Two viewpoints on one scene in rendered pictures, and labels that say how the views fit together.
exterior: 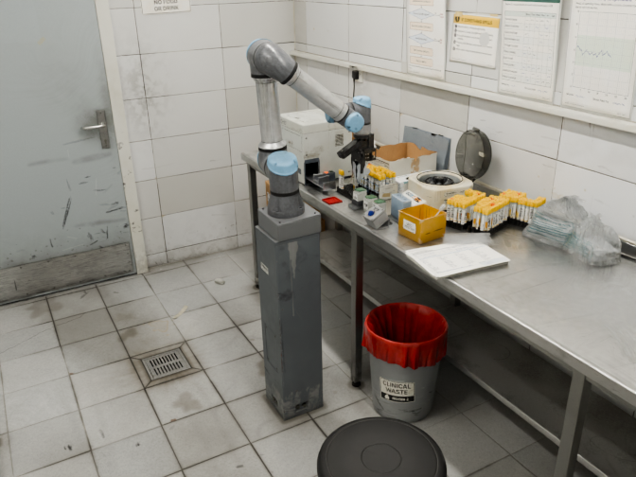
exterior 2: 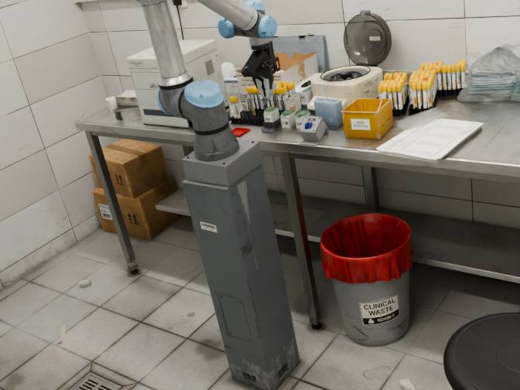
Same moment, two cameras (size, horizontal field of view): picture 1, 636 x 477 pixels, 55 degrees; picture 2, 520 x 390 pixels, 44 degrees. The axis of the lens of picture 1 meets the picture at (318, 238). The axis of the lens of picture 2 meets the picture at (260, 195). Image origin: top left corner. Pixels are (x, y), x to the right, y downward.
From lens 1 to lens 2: 81 cm
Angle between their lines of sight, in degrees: 18
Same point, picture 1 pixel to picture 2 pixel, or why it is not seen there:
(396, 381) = (379, 300)
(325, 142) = (197, 73)
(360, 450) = (494, 359)
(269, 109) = (168, 35)
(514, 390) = (496, 261)
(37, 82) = not seen: outside the picture
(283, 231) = (230, 172)
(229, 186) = (49, 174)
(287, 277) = (244, 227)
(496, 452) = not seen: hidden behind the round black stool
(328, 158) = not seen: hidden behind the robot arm
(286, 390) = (267, 358)
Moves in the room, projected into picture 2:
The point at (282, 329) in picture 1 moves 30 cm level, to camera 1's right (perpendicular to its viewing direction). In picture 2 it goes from (251, 289) to (325, 258)
